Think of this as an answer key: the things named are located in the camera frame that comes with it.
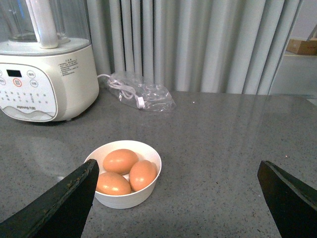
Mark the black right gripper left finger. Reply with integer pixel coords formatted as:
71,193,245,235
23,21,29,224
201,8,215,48
0,159,99,238

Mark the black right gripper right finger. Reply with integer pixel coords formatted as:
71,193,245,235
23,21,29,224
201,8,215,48
257,161,317,238

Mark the brown egg bowl front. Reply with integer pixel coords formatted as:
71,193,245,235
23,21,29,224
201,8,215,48
96,172,132,196

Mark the brown egg bowl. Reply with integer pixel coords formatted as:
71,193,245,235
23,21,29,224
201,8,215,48
96,172,132,196
103,149,139,175
129,160,157,191

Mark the brown egg bowl left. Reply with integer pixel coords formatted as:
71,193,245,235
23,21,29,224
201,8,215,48
103,149,139,175

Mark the brown egg bowl right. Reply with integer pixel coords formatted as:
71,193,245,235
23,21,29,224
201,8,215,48
129,160,157,191

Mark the brown cardboard box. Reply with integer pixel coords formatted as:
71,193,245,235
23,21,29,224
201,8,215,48
286,38,317,56

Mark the white round bowl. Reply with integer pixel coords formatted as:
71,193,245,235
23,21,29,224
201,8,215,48
86,140,162,209

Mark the white soy milk maker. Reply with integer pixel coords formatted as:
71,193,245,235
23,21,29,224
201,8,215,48
0,0,99,122

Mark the clear plastic bag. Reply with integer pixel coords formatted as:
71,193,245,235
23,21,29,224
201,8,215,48
104,71,176,112

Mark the grey pleated curtain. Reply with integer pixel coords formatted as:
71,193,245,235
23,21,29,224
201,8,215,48
87,0,302,95

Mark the white power cable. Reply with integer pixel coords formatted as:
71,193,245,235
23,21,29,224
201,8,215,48
97,73,145,110

